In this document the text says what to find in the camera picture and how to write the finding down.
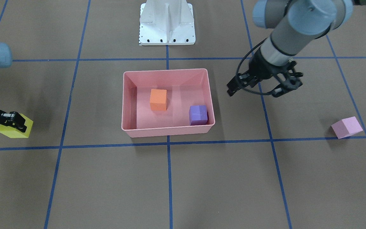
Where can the pink foam block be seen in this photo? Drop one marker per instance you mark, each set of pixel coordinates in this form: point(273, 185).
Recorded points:
point(346, 127)

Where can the purple foam block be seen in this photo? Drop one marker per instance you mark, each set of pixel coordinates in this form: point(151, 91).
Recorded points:
point(198, 115)

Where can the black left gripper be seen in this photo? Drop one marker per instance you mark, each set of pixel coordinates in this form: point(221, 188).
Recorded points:
point(261, 68)

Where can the yellow foam block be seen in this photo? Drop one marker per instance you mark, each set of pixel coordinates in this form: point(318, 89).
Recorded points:
point(11, 132)

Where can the orange foam block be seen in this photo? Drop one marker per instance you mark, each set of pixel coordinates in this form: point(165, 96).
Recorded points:
point(158, 100)

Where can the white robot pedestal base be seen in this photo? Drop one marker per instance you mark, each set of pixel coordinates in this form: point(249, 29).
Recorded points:
point(166, 22)

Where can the pink plastic bin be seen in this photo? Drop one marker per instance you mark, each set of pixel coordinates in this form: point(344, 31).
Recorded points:
point(185, 88)

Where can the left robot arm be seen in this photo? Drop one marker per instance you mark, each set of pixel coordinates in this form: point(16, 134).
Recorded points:
point(295, 23)

